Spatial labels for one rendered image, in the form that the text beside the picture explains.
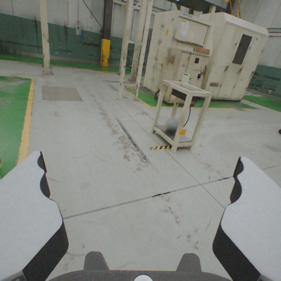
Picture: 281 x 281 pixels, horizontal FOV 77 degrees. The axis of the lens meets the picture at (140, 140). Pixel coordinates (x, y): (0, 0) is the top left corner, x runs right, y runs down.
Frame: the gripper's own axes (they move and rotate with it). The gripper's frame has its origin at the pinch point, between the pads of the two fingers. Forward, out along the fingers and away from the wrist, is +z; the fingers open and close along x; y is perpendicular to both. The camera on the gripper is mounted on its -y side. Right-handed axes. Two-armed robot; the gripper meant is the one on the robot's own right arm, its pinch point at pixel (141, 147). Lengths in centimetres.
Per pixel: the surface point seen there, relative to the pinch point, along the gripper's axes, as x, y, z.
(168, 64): 67, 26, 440
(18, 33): -495, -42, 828
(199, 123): 78, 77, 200
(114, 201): -17, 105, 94
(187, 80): 114, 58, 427
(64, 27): -334, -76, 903
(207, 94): 80, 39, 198
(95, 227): -28, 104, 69
